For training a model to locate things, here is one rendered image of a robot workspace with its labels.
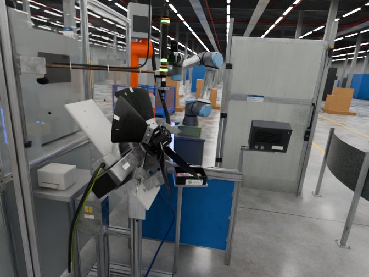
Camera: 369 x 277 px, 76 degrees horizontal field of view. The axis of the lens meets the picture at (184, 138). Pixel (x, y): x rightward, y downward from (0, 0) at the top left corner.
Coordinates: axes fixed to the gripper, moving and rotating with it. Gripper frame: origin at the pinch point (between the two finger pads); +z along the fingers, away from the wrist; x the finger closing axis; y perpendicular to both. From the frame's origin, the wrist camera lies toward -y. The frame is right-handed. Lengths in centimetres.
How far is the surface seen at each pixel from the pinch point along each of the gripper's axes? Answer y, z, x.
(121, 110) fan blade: 30, 48, 11
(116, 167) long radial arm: 53, 58, 9
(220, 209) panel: 115, -20, -43
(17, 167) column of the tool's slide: 59, 60, 57
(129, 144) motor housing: 51, 33, 13
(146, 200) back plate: 80, 38, 1
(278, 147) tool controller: 57, -17, -77
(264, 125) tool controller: 42, -17, -66
